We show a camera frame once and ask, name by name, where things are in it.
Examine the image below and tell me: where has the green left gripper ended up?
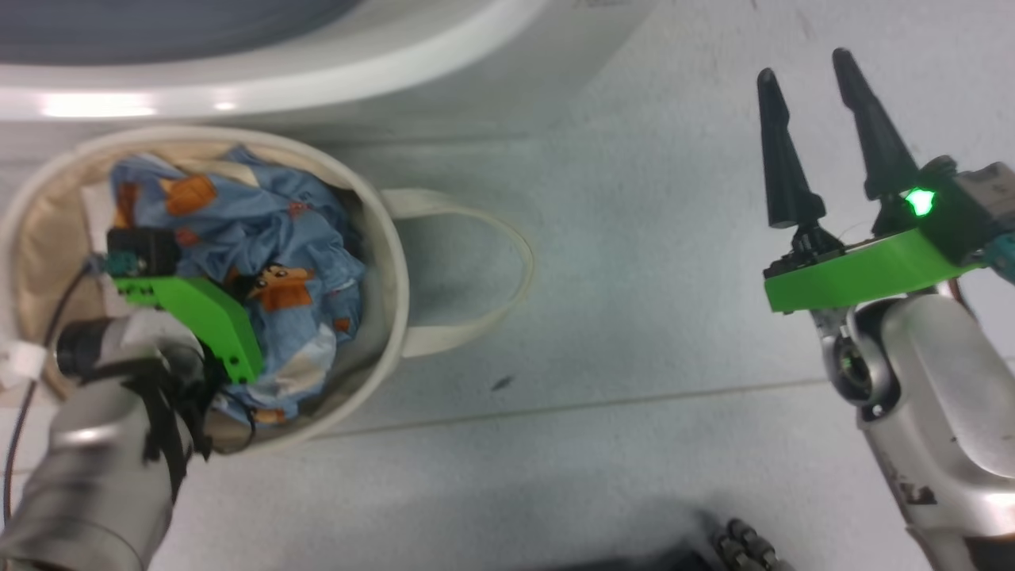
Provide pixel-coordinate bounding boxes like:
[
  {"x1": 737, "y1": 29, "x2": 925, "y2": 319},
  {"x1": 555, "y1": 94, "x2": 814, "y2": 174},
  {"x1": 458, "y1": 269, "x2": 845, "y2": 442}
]
[{"x1": 109, "y1": 274, "x2": 264, "y2": 386}]

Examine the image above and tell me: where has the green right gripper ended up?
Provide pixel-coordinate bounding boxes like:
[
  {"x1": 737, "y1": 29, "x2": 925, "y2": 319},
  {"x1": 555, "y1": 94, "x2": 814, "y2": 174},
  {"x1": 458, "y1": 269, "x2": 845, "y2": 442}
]
[{"x1": 757, "y1": 48, "x2": 986, "y2": 314}]

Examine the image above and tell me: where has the blue cartoon print garment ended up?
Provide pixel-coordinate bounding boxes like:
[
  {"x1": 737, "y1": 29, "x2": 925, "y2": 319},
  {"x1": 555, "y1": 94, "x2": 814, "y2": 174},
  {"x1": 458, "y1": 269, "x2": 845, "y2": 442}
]
[{"x1": 109, "y1": 145, "x2": 368, "y2": 426}]

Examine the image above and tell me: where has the cream canvas laundry basket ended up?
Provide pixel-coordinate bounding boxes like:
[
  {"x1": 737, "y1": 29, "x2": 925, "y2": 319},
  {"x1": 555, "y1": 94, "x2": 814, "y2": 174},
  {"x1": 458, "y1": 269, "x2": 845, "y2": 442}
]
[{"x1": 0, "y1": 125, "x2": 534, "y2": 458}]

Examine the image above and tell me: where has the white front-load washing machine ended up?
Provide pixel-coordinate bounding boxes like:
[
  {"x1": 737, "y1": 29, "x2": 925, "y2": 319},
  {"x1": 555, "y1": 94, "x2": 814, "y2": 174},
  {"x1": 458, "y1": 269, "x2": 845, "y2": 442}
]
[{"x1": 0, "y1": 0, "x2": 659, "y2": 145}]

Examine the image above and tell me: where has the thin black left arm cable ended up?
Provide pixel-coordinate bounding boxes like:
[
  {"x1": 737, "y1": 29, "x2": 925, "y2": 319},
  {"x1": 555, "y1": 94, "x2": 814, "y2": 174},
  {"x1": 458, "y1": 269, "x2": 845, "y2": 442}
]
[{"x1": 0, "y1": 266, "x2": 92, "y2": 524}]

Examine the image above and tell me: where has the white cable tag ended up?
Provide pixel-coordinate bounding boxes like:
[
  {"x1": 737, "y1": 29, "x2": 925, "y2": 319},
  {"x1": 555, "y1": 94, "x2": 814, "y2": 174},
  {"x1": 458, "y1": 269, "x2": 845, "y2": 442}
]
[{"x1": 0, "y1": 341, "x2": 47, "y2": 389}]

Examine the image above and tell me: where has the teal right camera connector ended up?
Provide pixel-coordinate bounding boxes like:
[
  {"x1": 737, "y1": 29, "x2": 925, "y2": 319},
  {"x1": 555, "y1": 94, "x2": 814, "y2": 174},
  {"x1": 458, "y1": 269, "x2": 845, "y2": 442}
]
[{"x1": 983, "y1": 236, "x2": 1015, "y2": 283}]

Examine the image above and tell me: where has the black corrugated cable conduit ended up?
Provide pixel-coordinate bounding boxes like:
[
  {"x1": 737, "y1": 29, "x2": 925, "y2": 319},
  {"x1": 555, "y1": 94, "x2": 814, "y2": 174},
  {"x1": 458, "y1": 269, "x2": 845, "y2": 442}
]
[{"x1": 714, "y1": 518, "x2": 795, "y2": 571}]

